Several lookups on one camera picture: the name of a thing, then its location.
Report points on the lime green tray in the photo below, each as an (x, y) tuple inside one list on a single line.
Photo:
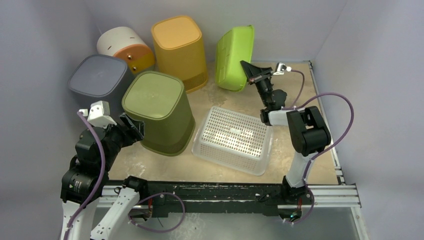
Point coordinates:
[(234, 46)]

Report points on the olive green mesh basket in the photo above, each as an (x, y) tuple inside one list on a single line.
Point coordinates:
[(161, 102)]

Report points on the white mesh tray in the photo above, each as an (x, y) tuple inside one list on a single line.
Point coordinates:
[(234, 140)]

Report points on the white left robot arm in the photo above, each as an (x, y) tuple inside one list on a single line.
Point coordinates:
[(82, 185)]

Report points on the aluminium frame rail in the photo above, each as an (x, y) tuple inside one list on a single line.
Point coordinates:
[(325, 196)]

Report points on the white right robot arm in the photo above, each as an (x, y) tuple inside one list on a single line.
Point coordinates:
[(308, 132)]

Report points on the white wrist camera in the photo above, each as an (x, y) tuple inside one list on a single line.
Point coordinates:
[(98, 115), (281, 68)]

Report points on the round pastel drawer cabinet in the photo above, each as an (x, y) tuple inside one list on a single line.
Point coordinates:
[(124, 43)]

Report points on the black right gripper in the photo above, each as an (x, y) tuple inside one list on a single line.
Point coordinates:
[(258, 76)]

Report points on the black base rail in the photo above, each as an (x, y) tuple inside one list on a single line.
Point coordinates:
[(268, 199)]

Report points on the grey mesh basket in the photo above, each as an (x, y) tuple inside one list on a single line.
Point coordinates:
[(101, 78)]

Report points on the orange mesh basket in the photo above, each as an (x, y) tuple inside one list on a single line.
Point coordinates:
[(180, 52)]

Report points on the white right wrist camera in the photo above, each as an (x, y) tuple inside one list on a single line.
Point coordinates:
[(281, 68)]

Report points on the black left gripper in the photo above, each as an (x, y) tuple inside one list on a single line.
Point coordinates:
[(136, 127)]

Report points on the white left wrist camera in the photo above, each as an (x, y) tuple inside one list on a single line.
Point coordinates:
[(98, 115)]

